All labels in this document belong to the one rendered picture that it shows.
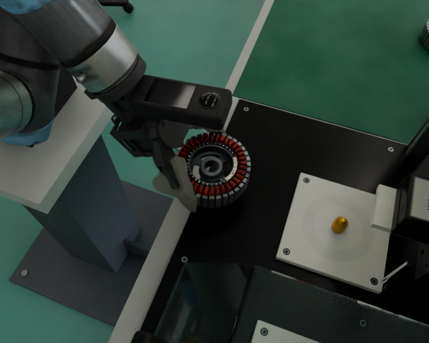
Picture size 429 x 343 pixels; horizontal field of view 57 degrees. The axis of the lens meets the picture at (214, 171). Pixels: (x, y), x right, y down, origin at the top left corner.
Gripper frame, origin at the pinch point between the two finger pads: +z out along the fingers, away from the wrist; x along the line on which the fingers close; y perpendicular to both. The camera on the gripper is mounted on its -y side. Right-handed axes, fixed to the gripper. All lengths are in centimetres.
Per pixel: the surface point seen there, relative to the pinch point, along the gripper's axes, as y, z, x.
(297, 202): -8.2, 11.3, -1.9
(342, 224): -15.2, 12.8, 0.6
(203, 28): 86, 45, -122
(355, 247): -16.5, 16.5, 2.3
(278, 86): 1.4, 9.3, -27.1
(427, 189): -26.8, 6.6, -1.4
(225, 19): 79, 50, -132
